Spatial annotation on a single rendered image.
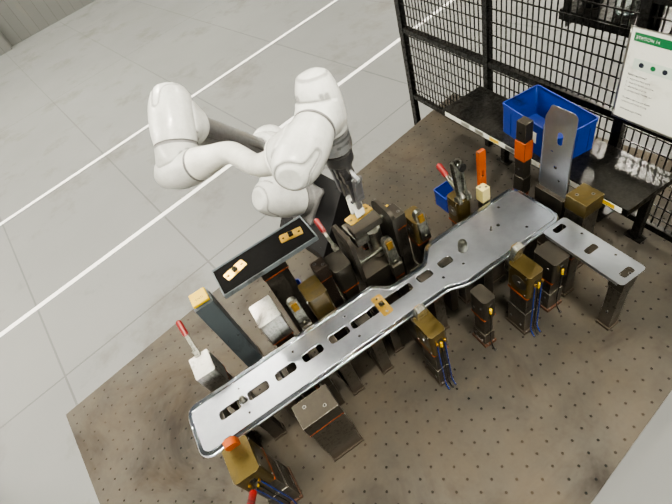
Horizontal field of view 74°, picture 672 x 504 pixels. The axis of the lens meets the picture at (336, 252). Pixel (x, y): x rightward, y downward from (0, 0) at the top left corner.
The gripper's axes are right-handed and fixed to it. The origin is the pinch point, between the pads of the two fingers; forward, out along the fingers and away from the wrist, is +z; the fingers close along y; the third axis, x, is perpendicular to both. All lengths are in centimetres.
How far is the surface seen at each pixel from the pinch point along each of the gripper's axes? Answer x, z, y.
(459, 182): 40.8, 22.6, 0.4
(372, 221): 6.8, 16.6, -5.5
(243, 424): -64, 35, 9
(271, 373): -48, 35, 1
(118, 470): -115, 65, -30
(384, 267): 5.2, 39.0, -4.2
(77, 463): -168, 135, -105
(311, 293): -22.3, 27.4, -7.0
